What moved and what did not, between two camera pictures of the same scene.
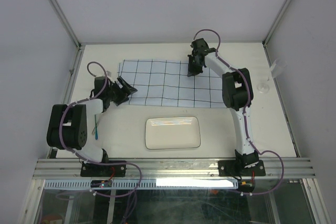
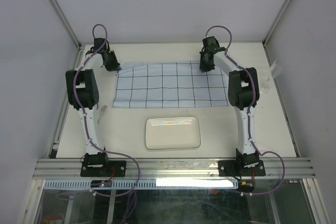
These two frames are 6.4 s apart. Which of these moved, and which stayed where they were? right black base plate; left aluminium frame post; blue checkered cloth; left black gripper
Moved: left black gripper
Stayed: blue checkered cloth; left aluminium frame post; right black base plate
